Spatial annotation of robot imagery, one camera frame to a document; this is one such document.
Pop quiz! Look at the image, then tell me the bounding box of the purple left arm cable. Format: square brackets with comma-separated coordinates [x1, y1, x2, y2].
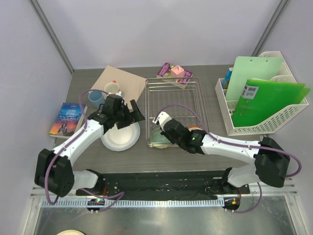
[45, 90, 125, 213]

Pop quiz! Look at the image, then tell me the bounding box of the white plastic file organizer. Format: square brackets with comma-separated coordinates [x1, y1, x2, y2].
[215, 51, 309, 136]

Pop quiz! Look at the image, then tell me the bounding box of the blue plastic cup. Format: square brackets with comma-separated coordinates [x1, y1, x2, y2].
[88, 91, 105, 109]

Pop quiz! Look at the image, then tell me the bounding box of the purple paperback book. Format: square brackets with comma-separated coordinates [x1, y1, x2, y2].
[156, 63, 193, 89]

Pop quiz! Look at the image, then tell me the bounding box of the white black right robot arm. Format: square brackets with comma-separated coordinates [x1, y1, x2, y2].
[154, 117, 290, 193]

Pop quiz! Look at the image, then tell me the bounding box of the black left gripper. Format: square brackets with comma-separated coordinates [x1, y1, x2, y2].
[113, 100, 144, 129]

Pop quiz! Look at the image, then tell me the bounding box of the pink cube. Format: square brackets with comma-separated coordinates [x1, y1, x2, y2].
[171, 66, 185, 77]

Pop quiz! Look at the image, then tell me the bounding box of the white slotted cable duct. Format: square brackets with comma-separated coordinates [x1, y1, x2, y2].
[42, 198, 224, 209]

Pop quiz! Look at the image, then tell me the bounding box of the orange ceramic mug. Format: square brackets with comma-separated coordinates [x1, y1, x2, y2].
[104, 80, 120, 94]

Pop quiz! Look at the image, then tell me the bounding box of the light green clipboard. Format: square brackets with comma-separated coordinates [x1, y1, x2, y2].
[225, 56, 284, 101]

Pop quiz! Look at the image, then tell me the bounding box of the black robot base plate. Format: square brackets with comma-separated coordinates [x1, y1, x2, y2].
[91, 171, 250, 201]

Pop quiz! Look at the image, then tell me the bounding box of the cream round plate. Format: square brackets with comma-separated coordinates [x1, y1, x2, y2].
[57, 230, 84, 235]

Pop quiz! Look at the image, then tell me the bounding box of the blue white carton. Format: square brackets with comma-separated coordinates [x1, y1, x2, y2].
[222, 67, 233, 89]

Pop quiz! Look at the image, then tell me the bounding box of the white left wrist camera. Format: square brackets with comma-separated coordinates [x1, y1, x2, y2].
[116, 91, 124, 98]

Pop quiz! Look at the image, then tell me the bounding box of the bright green plastic folder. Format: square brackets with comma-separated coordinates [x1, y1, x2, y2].
[232, 78, 311, 127]

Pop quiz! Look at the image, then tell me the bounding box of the green ceramic bowl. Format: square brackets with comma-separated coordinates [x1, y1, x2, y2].
[149, 129, 173, 149]

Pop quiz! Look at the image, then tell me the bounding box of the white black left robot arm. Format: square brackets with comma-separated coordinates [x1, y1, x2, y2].
[34, 94, 145, 197]

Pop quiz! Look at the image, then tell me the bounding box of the orange white ceramic bowl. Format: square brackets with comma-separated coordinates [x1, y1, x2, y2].
[188, 126, 201, 131]

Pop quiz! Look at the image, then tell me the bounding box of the blue Jane Eyre book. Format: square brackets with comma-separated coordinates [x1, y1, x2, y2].
[49, 103, 84, 139]

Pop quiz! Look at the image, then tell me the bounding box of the metal wire dish rack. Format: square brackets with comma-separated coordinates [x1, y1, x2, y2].
[145, 77, 208, 147]

